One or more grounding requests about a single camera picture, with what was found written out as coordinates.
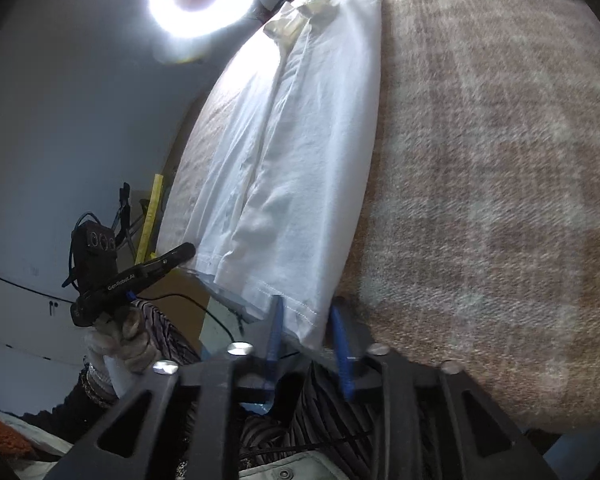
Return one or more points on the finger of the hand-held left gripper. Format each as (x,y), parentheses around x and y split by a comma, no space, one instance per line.
(172,256)

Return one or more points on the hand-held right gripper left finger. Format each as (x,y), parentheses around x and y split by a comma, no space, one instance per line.
(276,327)

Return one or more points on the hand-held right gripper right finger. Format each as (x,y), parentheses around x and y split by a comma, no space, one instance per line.
(341,350)

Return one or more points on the white shirt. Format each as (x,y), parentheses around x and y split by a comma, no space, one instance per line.
(300,160)

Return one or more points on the person's left forearm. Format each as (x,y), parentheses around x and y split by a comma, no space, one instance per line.
(70,415)

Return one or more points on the person's left hand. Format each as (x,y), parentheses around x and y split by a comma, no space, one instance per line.
(130,337)

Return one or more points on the yellow stick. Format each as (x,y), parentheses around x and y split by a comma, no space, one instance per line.
(149,220)

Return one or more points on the pale blue sheet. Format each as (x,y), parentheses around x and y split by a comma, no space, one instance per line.
(230,297)

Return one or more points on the black tripod stand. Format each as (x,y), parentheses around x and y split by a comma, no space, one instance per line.
(124,212)

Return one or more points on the striped dark garment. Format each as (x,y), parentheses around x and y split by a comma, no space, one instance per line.
(325,420)

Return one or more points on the beige pants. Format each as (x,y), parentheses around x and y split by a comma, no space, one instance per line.
(300,467)

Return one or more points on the orange cloth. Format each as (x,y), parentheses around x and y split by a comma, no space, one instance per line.
(2,430)

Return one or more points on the brown plaid blanket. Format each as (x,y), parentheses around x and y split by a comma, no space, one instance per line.
(480,185)

